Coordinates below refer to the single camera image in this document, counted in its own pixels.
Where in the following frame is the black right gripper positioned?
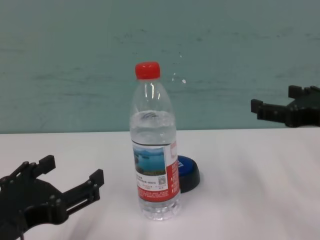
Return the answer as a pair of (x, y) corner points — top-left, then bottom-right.
(250, 85), (320, 129)

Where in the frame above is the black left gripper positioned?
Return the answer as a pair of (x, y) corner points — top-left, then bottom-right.
(0, 154), (105, 240)

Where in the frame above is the clear water bottle red cap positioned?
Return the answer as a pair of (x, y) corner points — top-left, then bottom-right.
(129, 60), (182, 221)

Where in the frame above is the blue push button black base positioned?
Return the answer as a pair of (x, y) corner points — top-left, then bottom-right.
(176, 154), (202, 194)

